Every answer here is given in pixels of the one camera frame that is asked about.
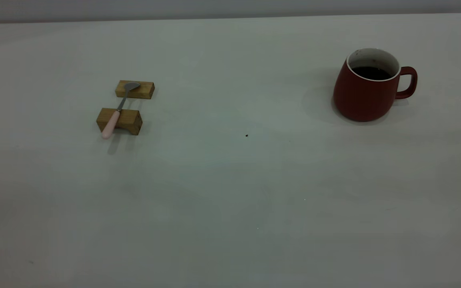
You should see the pink-handled metal spoon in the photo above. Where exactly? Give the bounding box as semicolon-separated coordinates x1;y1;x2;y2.
102;82;141;140

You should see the red ceramic cup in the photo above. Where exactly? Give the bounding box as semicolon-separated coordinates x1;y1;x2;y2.
333;48;418;122

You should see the flat wooden block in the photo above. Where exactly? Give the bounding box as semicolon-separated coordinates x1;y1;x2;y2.
115;80;155;100

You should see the arched wooden block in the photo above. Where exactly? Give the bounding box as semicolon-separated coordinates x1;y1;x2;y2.
96;108;143;136

